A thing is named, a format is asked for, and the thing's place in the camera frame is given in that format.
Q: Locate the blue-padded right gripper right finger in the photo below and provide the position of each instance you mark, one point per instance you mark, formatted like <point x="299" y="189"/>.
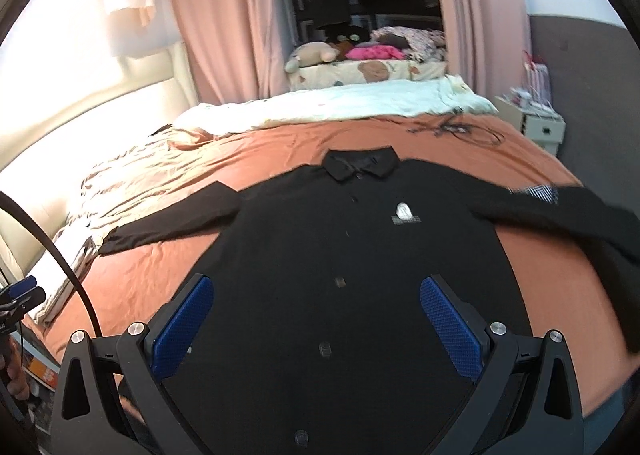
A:
<point x="524" y="397"/>

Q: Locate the black button-up shirt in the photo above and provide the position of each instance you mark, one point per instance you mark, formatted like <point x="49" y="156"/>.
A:
<point x="317" y="342"/>

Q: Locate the cream plush toy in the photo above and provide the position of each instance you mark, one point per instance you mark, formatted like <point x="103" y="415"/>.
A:
<point x="310" y="54"/>

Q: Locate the white bedside cabinet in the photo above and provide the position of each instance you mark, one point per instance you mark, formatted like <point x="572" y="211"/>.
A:
<point x="545" y="128"/>

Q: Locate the bear print cushion bench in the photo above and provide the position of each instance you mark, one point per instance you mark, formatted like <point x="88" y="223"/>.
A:
<point x="363" y="72"/>

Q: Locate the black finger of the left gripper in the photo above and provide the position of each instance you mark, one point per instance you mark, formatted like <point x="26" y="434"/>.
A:
<point x="19" y="299"/>

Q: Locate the cream padded headboard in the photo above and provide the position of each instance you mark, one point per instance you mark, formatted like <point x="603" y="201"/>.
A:
<point x="42" y="165"/>

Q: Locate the folded black garment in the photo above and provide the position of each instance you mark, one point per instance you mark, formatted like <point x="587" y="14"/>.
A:
<point x="608" y="236"/>

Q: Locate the pink curtain left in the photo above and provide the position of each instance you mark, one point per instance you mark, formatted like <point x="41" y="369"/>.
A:
<point x="236" y="48"/>

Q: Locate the pink curtain right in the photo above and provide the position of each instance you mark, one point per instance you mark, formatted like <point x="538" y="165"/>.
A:
<point x="486" y="42"/>

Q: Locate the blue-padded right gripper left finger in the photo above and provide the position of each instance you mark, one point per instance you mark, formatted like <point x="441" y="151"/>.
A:
<point x="88" y="417"/>

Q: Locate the orange bed cover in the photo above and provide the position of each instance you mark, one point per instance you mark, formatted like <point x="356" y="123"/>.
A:
<point x="559" y="286"/>

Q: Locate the white cream blanket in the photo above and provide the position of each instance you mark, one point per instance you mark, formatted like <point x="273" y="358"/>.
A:
<point x="400" y="97"/>

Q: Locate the floral cloth pile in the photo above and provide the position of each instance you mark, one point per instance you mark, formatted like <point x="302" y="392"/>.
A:
<point x="415" y="44"/>

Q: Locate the person's left hand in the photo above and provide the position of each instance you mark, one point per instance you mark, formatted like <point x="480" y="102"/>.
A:
<point x="18" y="386"/>

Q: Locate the pink curtain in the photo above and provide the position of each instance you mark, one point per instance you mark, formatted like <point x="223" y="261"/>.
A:
<point x="236" y="48"/>
<point x="486" y="42"/>

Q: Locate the pink cloth pile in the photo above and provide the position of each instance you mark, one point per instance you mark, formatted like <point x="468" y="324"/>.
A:
<point x="376" y="52"/>

